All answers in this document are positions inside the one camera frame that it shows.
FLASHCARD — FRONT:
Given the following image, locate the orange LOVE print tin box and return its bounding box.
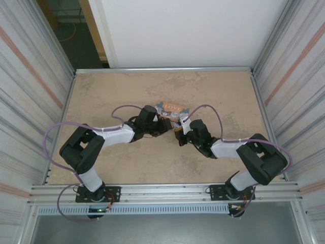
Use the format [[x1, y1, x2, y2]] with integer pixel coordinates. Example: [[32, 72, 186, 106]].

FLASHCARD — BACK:
[[154, 101, 191, 128]]

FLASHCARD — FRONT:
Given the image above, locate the orange floor cable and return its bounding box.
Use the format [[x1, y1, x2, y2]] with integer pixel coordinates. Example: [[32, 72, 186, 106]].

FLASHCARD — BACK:
[[60, 23, 77, 42]]

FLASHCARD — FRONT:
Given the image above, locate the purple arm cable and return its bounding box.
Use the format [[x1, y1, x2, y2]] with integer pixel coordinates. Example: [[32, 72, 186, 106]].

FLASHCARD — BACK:
[[181, 104, 294, 219], [43, 104, 143, 222]]

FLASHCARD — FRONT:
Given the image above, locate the grey slotted cable duct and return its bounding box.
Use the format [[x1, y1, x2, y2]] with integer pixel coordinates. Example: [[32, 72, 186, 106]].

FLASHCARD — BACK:
[[37, 204, 231, 216]]

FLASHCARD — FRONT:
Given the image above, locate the aluminium mounting rail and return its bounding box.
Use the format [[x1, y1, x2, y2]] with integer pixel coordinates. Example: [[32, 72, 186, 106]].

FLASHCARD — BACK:
[[27, 181, 304, 205]]

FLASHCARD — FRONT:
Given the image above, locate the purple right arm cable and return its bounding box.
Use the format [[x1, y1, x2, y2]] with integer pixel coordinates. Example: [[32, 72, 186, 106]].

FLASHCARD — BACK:
[[181, 104, 294, 219]]

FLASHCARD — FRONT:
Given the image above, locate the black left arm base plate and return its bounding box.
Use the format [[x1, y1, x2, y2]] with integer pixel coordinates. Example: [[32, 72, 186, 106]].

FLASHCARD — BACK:
[[75, 186, 121, 204]]

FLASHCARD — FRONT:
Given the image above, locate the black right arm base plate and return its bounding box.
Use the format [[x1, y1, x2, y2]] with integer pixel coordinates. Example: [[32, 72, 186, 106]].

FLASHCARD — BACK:
[[209, 183, 256, 201]]

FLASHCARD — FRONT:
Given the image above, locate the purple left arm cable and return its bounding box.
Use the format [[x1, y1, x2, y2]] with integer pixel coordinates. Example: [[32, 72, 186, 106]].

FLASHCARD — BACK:
[[43, 104, 143, 222]]

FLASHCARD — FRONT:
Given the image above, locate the aluminium table frame bar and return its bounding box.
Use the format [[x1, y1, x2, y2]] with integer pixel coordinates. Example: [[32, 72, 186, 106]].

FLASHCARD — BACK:
[[75, 66, 253, 75]]

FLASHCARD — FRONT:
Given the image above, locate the wooden door frame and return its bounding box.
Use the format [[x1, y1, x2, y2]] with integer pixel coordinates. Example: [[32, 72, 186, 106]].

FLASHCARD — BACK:
[[78, 0, 108, 62]]

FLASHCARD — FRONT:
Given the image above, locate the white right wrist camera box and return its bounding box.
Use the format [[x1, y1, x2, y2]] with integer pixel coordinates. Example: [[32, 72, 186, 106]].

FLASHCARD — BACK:
[[179, 116, 191, 135]]

